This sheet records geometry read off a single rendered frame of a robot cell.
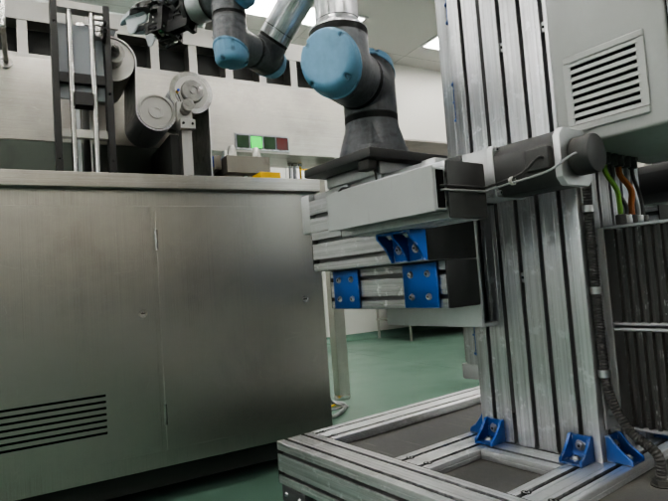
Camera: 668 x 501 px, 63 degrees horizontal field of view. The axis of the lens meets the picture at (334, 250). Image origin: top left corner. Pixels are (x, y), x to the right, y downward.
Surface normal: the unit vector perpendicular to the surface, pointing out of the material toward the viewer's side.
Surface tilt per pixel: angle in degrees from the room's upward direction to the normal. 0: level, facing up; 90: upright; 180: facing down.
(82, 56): 90
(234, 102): 90
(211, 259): 90
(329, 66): 98
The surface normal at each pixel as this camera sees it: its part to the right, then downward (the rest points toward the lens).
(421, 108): 0.49, -0.08
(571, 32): -0.80, 0.02
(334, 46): -0.44, 0.11
